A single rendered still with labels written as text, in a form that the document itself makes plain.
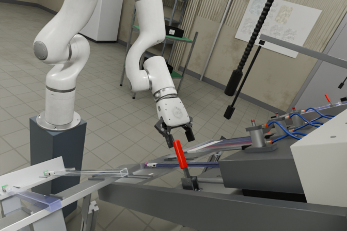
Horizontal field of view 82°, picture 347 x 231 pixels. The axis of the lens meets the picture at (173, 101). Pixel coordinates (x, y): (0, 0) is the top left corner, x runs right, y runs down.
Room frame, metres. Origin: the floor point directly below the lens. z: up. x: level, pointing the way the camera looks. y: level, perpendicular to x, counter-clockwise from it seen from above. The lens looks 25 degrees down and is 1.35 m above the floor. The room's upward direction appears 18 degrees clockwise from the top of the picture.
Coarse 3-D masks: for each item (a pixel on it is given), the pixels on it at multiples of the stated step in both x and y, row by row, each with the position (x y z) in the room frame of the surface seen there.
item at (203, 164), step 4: (156, 164) 0.60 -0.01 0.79; (160, 164) 0.59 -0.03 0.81; (164, 164) 0.58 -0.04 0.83; (168, 164) 0.57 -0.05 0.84; (172, 164) 0.55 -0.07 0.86; (176, 164) 0.54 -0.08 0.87; (188, 164) 0.51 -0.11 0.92; (192, 164) 0.50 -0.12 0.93; (196, 164) 0.50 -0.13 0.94; (200, 164) 0.49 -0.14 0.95; (204, 164) 0.48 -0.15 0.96; (208, 164) 0.47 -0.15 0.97; (212, 164) 0.46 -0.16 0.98; (216, 164) 0.46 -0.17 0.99
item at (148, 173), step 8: (200, 152) 0.76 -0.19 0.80; (208, 152) 0.72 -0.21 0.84; (216, 152) 0.73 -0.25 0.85; (168, 160) 0.70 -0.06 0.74; (176, 160) 0.67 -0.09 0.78; (192, 160) 0.62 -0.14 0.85; (144, 168) 0.64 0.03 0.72; (152, 168) 0.61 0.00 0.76; (160, 168) 0.58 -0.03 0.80; (168, 168) 0.55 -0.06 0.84; (176, 168) 0.55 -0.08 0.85; (128, 176) 0.54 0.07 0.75; (136, 176) 0.52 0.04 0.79; (144, 176) 0.50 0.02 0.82; (152, 176) 0.48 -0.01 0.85; (160, 176) 0.50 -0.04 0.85
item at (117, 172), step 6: (120, 168) 0.27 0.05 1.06; (126, 168) 0.26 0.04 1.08; (54, 174) 0.41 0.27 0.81; (60, 174) 0.39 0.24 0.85; (66, 174) 0.37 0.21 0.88; (72, 174) 0.35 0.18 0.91; (78, 174) 0.33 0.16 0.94; (84, 174) 0.32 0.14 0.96; (90, 174) 0.30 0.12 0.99; (96, 174) 0.29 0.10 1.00; (102, 174) 0.28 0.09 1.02; (108, 174) 0.27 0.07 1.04; (114, 174) 0.26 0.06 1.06; (120, 174) 0.25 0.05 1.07; (126, 174) 0.26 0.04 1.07
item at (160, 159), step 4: (212, 140) 0.99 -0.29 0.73; (200, 144) 0.92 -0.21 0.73; (184, 148) 0.84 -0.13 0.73; (188, 148) 0.85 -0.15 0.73; (184, 152) 0.82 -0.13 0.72; (164, 156) 0.73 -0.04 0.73; (168, 156) 0.74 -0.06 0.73; (172, 156) 0.76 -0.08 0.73; (176, 156) 0.77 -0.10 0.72; (152, 160) 0.68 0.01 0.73; (156, 160) 0.69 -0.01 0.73; (160, 160) 0.70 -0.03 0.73; (140, 164) 0.64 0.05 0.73; (144, 164) 0.65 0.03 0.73; (140, 168) 0.63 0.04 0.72; (132, 172) 0.60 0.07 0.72
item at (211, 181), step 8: (216, 168) 0.45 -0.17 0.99; (200, 176) 0.40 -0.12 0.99; (208, 176) 0.38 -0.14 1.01; (216, 176) 0.37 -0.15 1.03; (200, 184) 0.34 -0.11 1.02; (208, 184) 0.33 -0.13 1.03; (216, 184) 0.32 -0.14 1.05; (216, 192) 0.28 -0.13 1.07; (224, 192) 0.28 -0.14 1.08; (232, 192) 0.27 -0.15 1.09; (240, 192) 0.27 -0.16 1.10
